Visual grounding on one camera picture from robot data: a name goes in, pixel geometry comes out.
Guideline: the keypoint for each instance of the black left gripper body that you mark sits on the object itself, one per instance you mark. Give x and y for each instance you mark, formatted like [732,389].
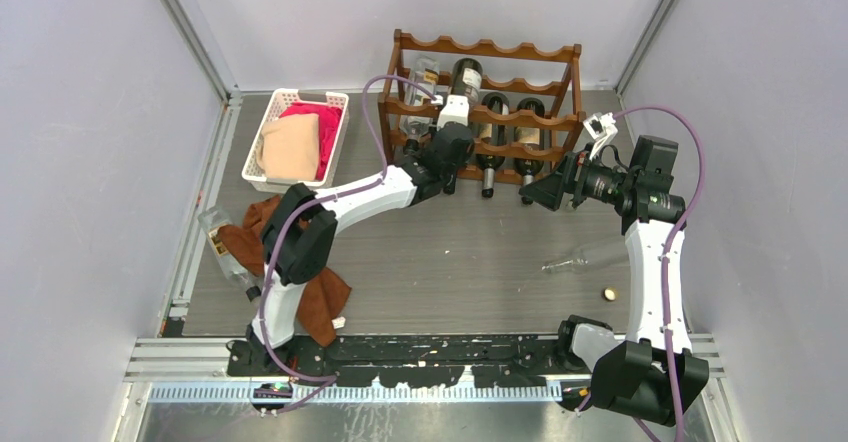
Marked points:
[462,162]

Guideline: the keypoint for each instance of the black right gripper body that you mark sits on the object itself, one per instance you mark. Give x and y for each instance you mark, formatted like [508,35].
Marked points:
[576,168]

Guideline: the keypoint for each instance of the dark bottle white label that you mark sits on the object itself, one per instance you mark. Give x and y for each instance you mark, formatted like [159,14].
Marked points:
[450,185]

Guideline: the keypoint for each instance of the dark wine bottle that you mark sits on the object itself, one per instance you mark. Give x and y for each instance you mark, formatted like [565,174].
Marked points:
[494,135]

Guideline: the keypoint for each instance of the green bottle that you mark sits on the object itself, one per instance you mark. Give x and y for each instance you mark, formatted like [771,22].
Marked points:
[466,79]

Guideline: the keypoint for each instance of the clear bottle brown label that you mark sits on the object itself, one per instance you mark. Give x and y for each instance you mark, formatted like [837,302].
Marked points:
[425,73]

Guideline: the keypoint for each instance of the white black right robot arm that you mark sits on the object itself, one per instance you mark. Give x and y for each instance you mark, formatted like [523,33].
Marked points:
[651,374]

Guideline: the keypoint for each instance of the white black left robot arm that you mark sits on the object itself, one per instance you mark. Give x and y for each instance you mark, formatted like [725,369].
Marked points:
[298,238]

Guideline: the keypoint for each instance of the brown wooden wine rack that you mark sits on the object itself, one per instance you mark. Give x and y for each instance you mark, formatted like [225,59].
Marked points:
[550,124]

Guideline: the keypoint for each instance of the gold bottle cap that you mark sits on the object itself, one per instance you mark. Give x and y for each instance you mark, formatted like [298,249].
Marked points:
[610,294]

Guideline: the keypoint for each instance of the pink folded cloth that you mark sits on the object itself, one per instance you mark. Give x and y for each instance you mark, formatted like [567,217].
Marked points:
[326,131]

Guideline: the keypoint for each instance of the white plastic basket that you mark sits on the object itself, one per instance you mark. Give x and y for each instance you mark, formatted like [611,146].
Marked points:
[281,99]

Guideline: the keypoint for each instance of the peach folded cloth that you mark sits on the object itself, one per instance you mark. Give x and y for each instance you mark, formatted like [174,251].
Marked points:
[272,159]

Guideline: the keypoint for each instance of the brown towel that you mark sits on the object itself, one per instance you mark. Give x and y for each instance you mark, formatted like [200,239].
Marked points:
[324,297]

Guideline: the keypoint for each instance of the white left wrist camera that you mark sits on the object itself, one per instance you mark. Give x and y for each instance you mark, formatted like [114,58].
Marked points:
[452,109]

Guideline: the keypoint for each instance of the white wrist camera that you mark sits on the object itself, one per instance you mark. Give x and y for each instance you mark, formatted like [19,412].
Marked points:
[602,128]
[452,109]

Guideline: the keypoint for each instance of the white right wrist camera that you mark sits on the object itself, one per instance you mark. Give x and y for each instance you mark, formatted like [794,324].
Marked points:
[602,128]

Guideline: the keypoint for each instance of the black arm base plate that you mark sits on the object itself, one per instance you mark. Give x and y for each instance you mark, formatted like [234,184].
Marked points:
[416,361]

